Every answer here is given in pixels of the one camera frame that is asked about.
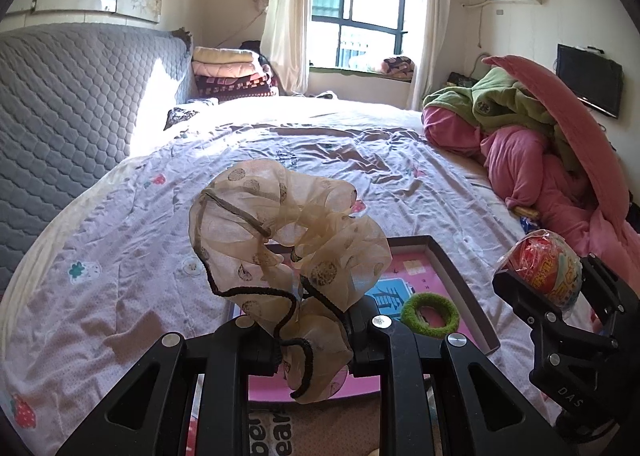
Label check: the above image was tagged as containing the grey quilted headboard cover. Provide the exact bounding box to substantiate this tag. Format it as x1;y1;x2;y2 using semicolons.
0;22;193;287

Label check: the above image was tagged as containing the black bag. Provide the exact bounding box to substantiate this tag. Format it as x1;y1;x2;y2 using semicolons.
240;40;273;67

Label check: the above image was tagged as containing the pink duvet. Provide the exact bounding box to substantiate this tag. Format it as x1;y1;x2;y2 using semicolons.
422;104;640;287

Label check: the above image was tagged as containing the green knitted ring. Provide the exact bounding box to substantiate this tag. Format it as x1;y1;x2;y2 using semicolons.
401;293;462;338

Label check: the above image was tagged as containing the cream folded blanket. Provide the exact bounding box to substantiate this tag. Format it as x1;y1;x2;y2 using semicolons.
192;46;261;64

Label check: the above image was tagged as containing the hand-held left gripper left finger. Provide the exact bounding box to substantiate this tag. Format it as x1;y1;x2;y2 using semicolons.
55;319;281;456

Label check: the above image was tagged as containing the pink folded blanket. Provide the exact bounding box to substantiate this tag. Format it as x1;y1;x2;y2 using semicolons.
192;60;263;78

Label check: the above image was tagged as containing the black flat television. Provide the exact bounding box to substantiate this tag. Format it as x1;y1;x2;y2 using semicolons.
556;44;625;119

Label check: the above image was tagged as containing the maroon patterned folded blanket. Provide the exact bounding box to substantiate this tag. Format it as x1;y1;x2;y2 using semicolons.
194;71;281;100

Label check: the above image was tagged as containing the cream curtain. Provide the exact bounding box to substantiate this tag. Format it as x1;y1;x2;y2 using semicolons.
260;0;317;96

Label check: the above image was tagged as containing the patterned rolled blanket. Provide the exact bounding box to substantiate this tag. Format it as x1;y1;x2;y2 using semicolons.
381;56;416;82

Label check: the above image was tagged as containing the long pink pillow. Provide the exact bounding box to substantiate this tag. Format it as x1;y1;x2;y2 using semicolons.
482;55;632;237

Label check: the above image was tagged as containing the red toy egg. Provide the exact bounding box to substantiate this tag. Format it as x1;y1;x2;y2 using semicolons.
497;231;583;312

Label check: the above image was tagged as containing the beige organza scrunchie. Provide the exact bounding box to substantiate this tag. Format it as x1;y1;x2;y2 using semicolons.
188;159;393;405

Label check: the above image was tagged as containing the dark floral cloth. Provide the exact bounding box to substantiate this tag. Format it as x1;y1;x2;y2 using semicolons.
164;106;201;131

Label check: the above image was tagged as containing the green fleece blanket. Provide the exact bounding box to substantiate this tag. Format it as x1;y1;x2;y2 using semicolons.
422;66;601;172

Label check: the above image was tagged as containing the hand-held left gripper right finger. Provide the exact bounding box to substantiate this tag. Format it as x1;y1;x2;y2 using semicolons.
347;295;571;456

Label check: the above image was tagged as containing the grey shallow cardboard box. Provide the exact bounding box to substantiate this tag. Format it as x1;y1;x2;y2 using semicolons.
187;235;501;456

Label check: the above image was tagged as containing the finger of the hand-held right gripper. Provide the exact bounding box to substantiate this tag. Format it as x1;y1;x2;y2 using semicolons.
491;267;618;359
580;253;640;339

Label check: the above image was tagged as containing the pink printed board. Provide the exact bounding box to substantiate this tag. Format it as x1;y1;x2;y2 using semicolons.
240;243;486;399

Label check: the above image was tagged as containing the strawberry printed bed sheet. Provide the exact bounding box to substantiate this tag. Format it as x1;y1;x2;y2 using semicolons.
0;96;601;456

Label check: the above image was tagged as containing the white sheer curtain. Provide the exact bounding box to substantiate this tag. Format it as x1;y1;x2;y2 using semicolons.
410;0;456;112

